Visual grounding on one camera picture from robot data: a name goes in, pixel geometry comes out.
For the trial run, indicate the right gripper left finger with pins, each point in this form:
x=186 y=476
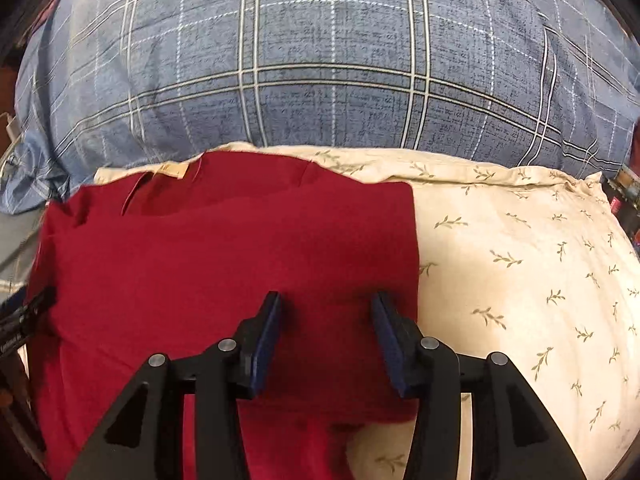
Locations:
x=140 y=435

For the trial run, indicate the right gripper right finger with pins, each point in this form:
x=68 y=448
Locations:
x=513 y=434

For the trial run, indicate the red garment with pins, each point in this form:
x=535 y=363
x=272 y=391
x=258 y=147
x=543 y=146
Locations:
x=150 y=263

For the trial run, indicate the cream leaf-print pillow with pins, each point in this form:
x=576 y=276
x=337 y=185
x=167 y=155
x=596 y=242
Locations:
x=531 y=262

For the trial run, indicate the blue plaid pillow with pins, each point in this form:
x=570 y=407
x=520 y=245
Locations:
x=123 y=83

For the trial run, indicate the white charger with cable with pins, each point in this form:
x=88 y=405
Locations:
x=11 y=132

